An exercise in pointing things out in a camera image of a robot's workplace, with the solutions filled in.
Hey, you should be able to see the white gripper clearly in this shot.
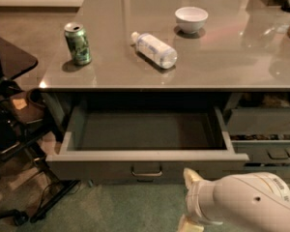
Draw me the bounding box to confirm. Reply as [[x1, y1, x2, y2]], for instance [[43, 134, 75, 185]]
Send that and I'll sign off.
[[177, 168, 223, 232]]

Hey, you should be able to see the grey top drawer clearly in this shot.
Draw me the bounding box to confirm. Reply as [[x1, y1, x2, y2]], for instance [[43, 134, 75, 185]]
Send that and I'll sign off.
[[46, 106, 248, 183]]

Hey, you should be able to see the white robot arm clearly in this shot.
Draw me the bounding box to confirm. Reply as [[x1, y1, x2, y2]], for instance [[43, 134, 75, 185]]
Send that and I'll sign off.
[[177, 168, 290, 232]]

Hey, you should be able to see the grey right drawer unit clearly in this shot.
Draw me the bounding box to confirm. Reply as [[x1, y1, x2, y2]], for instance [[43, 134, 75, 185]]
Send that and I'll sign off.
[[223, 92, 290, 183]]

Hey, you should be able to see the clear plastic water bottle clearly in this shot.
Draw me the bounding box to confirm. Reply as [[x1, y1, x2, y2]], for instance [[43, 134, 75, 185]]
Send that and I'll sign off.
[[130, 32, 178, 70]]

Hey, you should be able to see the black office chair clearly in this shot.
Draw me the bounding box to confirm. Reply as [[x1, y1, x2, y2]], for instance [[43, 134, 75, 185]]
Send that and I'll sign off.
[[0, 38, 79, 226]]

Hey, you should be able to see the white ceramic bowl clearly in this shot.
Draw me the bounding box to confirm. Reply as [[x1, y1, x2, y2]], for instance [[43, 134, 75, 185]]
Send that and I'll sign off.
[[175, 7, 209, 34]]

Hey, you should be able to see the green soda can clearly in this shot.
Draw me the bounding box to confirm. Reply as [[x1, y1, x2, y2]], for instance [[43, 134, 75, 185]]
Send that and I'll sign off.
[[64, 22, 92, 66]]

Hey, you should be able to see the metal drawer handle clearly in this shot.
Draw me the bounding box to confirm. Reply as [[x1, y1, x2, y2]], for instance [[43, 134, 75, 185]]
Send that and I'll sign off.
[[130, 165, 162, 178]]

